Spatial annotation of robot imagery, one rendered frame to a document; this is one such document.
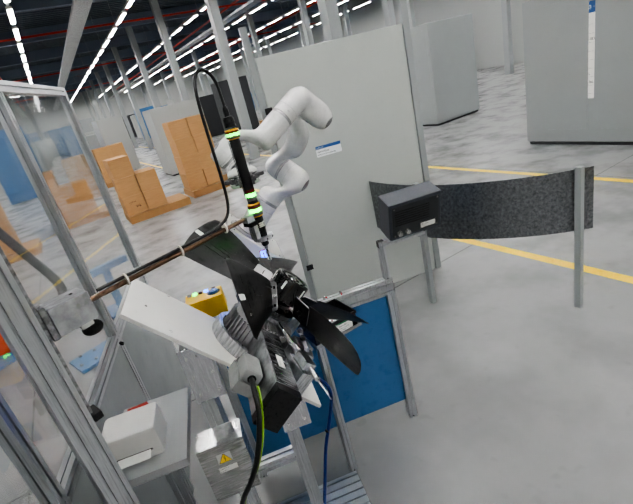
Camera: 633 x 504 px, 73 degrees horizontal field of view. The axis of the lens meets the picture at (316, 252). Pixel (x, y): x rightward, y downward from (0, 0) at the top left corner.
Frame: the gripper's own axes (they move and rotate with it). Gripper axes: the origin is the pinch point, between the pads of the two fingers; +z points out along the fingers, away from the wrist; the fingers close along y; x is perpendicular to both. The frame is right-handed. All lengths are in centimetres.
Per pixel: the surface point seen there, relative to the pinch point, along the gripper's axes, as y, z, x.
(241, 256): 8.8, 2.9, -23.2
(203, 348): 27, 25, -39
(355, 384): -26, -35, -123
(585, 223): -199, -68, -98
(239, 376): 19, 40, -42
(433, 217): -79, -32, -46
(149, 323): 38, 25, -26
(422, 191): -76, -32, -33
